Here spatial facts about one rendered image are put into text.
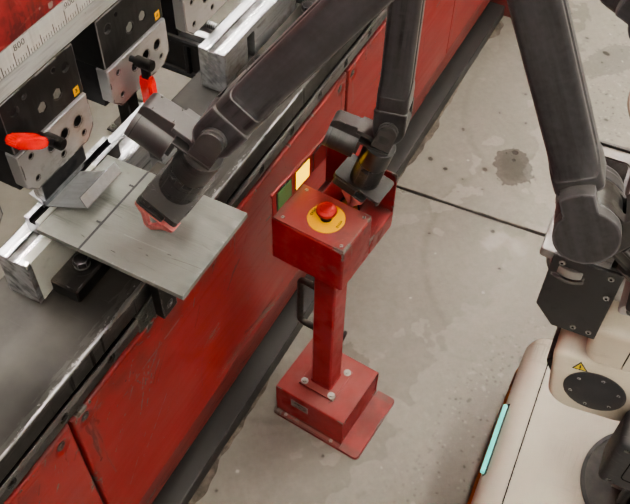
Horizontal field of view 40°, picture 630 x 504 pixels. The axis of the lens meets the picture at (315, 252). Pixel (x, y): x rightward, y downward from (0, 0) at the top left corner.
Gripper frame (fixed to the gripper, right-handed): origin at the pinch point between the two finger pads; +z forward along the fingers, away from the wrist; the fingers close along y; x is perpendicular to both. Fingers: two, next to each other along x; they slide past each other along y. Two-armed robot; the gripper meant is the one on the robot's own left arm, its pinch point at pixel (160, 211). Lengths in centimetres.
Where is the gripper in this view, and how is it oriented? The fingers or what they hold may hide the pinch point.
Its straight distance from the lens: 130.1
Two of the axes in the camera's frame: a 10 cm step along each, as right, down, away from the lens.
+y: -4.7, 6.9, -5.5
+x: 7.7, 6.2, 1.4
